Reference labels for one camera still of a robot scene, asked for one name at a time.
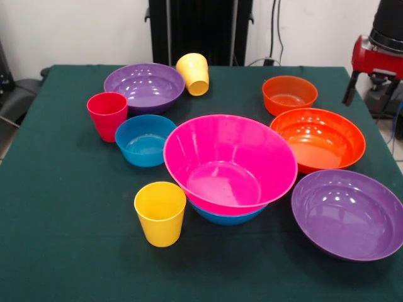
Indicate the large blue plastic bowl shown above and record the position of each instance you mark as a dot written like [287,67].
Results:
[226,219]

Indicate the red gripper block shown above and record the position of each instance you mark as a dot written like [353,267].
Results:
[378,61]

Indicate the red plastic cup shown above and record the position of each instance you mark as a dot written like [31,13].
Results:
[105,116]

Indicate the black equipment base with knob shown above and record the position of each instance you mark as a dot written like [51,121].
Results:
[376,100]

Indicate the large orange plastic bowl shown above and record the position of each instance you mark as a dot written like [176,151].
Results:
[321,144]

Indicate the dark device box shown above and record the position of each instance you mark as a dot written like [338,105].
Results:
[4,78]

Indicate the black padded equipment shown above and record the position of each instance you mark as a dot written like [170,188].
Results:
[22,94]

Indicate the small orange plastic bowl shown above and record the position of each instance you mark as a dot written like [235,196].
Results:
[288,94]

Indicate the dark green tablecloth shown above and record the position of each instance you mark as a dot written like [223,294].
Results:
[220,273]

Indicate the pink plastic bowl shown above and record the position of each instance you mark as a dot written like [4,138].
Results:
[226,166]

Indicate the small blue plastic bowl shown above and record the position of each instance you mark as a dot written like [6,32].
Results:
[141,148]

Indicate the black round knob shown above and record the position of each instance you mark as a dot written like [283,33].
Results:
[45,72]

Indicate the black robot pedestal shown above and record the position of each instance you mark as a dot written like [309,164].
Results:
[201,31]

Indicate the yellow plastic cup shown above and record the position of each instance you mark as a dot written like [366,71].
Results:
[160,223]
[192,66]
[198,88]

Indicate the purple plastic bowl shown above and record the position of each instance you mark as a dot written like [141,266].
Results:
[141,91]
[343,220]

